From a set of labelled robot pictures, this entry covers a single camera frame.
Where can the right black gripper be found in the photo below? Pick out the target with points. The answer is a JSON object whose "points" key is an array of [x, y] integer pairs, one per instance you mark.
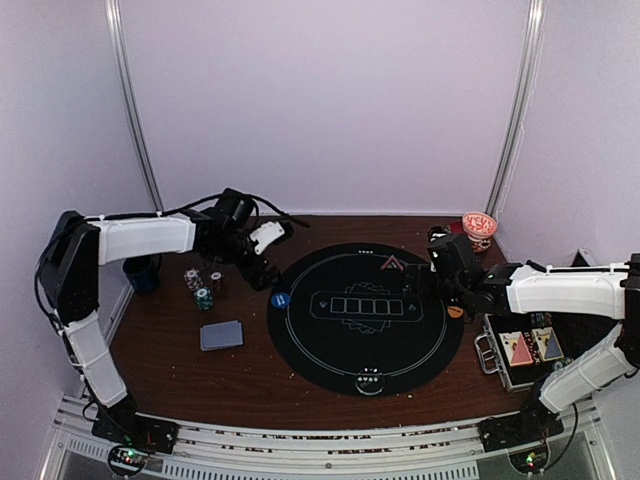
{"points": [[419, 270]]}

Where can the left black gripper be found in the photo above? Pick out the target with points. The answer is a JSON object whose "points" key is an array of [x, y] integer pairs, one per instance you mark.
{"points": [[262, 281]]}

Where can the red black triangular all-in marker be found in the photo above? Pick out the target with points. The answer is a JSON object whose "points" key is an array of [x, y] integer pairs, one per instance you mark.
{"points": [[392, 263]]}

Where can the blue small blind button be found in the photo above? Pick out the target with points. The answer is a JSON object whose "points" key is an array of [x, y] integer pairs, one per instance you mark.
{"points": [[280, 300]]}

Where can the orange big blind button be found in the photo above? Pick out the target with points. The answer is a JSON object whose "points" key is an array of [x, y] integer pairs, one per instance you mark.
{"points": [[455, 312]]}

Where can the white blue poker chip stack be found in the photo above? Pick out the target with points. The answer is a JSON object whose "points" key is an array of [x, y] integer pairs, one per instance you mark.
{"points": [[193, 279]]}

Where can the clear round dealer button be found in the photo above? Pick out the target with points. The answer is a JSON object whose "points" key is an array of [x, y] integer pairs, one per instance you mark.
{"points": [[370, 382]]}

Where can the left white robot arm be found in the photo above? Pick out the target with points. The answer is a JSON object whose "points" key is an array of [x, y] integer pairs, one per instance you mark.
{"points": [[67, 276]]}

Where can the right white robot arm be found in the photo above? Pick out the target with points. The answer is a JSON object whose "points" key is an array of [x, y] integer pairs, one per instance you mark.
{"points": [[456, 276]]}

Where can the round black poker mat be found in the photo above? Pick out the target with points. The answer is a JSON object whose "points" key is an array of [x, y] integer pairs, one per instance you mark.
{"points": [[346, 314]]}

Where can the blue-backed playing card deck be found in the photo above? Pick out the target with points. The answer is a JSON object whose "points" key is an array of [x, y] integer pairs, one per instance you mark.
{"points": [[221, 335]]}

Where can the red white patterned tea bowl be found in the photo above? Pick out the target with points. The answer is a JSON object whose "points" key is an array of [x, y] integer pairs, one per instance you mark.
{"points": [[479, 226]]}

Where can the red floral saucer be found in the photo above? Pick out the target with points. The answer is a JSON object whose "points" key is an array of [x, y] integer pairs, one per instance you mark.
{"points": [[478, 245]]}

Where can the dark blue cup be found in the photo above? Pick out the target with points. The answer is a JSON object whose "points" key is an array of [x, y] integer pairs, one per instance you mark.
{"points": [[143, 273]]}

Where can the red card deck in case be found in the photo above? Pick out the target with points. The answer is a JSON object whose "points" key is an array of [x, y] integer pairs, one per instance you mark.
{"points": [[516, 349]]}

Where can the aluminium poker chip case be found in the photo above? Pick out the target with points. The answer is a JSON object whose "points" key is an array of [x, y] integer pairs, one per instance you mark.
{"points": [[492, 358]]}

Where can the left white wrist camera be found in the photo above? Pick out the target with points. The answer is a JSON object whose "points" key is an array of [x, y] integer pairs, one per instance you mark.
{"points": [[268, 233]]}

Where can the front aluminium rail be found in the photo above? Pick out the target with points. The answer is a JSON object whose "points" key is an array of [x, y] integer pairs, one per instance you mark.
{"points": [[450, 450]]}

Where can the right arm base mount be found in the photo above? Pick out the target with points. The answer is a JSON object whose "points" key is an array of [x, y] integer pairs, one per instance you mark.
{"points": [[525, 437]]}

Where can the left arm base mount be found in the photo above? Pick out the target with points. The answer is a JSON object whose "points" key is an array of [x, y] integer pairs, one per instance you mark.
{"points": [[136, 439]]}

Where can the right aluminium frame post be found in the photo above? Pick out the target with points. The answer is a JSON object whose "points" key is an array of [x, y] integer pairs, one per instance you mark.
{"points": [[523, 90]]}

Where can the aluminium frame post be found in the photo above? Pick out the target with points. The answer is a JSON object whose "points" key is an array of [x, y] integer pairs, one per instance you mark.
{"points": [[523, 90], [117, 35]]}

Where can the left aluminium frame post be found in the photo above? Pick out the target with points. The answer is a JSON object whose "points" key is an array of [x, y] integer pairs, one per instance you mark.
{"points": [[117, 35]]}

